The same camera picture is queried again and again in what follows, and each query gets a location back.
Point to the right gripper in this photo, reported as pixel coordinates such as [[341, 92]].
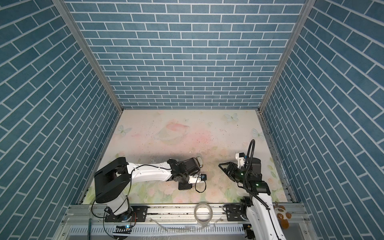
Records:
[[232, 165]]

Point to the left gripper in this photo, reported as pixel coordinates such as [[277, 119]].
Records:
[[189, 186]]

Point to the olive grey stapler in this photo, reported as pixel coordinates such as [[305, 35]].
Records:
[[200, 161]]

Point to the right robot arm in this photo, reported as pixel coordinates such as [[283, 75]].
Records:
[[258, 207]]

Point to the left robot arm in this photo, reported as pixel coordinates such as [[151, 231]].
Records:
[[113, 178]]

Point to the clear tape roll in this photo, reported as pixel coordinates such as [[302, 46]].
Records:
[[203, 214]]

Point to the plush toy animal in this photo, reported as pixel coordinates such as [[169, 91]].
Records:
[[283, 216]]

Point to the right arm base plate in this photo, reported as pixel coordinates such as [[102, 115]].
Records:
[[235, 212]]

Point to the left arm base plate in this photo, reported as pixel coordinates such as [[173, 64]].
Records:
[[134, 214]]

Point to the aluminium front rail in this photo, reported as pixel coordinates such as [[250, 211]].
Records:
[[171, 222]]

